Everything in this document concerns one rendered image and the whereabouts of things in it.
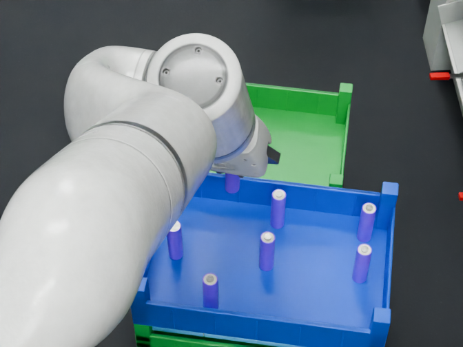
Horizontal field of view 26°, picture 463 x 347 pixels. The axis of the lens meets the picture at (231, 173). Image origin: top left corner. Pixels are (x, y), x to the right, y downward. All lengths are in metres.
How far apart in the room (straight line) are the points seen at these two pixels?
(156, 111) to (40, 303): 0.22
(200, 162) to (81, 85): 0.16
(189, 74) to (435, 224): 1.02
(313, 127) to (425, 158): 0.36
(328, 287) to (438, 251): 0.57
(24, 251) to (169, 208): 0.12
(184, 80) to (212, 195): 0.46
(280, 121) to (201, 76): 0.75
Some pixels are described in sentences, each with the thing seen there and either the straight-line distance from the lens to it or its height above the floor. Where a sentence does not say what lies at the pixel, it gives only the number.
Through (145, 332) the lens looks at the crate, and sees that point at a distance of 1.24.
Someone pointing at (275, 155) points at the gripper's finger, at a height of 0.60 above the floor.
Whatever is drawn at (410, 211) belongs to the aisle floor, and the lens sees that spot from 1.83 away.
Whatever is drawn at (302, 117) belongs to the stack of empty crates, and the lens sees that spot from 1.62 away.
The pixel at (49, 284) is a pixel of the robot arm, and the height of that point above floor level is 1.00.
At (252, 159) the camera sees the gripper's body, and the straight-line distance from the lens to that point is 1.04.
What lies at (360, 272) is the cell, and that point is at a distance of 1.24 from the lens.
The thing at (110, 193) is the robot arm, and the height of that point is 1.01.
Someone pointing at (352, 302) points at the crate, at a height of 0.40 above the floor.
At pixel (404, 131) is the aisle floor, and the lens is 1.95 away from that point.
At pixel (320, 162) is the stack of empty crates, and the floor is 0.24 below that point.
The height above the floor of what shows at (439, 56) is 0.04.
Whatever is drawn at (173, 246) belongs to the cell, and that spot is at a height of 0.44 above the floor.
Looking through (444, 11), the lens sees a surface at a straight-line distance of 1.95.
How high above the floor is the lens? 1.47
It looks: 52 degrees down
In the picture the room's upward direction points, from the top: straight up
